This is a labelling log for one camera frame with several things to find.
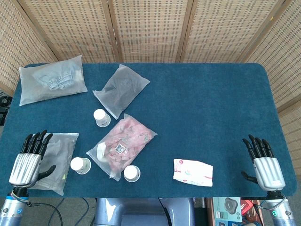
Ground grey-blue robot torso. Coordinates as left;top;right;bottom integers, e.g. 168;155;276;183
94;197;196;226

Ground teal product box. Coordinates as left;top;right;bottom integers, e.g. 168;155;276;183
213;197;243;223

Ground woven rattan folding screen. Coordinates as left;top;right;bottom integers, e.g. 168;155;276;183
0;0;301;170

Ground red product box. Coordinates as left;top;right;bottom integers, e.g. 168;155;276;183
242;200;261;214

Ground pink wet wipes pack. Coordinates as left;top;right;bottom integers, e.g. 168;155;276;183
173;158;214;187

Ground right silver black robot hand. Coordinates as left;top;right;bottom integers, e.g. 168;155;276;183
241;134;286;192

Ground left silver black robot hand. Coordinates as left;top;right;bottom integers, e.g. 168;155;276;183
8;129;56;189

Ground white paper cup floral print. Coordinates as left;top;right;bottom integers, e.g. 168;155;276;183
70;157;92;175
93;109;111;128
123;165;141;183

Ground frosted zip bag grey clothes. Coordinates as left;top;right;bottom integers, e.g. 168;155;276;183
30;132;79;196

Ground frosted bag with dark clothes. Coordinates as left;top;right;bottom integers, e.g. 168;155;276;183
93;64;151;120

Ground frosted bag with light-grey clothes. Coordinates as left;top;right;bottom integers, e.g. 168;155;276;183
18;55;88;106

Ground black cable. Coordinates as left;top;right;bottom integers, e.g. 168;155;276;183
28;201;63;226

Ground black equipment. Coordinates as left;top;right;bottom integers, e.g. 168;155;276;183
0;93;11;125

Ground frosted bag with pink clothes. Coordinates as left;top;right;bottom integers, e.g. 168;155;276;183
86;113;158;181

